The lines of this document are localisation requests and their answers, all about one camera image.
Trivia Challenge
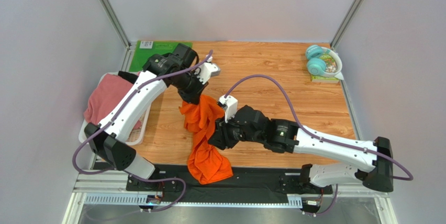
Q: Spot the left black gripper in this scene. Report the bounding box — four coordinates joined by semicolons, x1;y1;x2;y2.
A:
172;70;209;105

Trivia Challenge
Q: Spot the orange t shirt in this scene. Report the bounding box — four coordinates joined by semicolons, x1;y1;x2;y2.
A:
179;95;233;185

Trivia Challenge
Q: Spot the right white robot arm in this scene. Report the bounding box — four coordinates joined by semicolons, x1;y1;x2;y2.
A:
208;105;394;193

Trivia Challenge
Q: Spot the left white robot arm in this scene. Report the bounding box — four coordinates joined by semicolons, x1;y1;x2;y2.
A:
82;43;213;179

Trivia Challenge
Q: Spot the black t shirt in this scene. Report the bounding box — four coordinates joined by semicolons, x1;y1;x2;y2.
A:
118;71;139;84

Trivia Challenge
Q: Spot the green cutting mat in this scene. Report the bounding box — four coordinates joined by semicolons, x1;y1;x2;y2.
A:
129;40;180;72

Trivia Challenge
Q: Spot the white plastic basket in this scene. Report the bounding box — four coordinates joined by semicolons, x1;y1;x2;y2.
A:
78;71;152;146

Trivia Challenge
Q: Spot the pink t shirt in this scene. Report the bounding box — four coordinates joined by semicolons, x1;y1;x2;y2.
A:
84;73;133;125

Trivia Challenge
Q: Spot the colourful book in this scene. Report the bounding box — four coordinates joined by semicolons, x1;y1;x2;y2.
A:
310;54;340;84

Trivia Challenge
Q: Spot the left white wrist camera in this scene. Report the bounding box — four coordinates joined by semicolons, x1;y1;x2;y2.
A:
194;62;221;84

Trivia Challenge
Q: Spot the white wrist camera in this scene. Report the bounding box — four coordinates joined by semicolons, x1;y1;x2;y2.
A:
218;95;238;123
194;62;221;84

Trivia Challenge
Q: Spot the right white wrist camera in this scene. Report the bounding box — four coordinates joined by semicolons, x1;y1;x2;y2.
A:
218;95;238;123

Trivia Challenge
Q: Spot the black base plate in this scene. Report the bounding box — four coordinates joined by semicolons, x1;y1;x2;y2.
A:
126;165;333;204

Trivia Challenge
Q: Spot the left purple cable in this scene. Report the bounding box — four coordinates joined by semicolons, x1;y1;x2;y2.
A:
72;49;214;214

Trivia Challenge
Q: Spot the purple cable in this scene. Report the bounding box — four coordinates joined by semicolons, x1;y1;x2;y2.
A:
224;74;415;217
72;49;214;214

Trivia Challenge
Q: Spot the aluminium frame rail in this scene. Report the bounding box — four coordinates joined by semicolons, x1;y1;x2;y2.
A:
63;165;397;223

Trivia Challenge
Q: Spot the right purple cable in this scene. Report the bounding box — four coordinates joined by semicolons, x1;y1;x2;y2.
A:
224;74;415;217

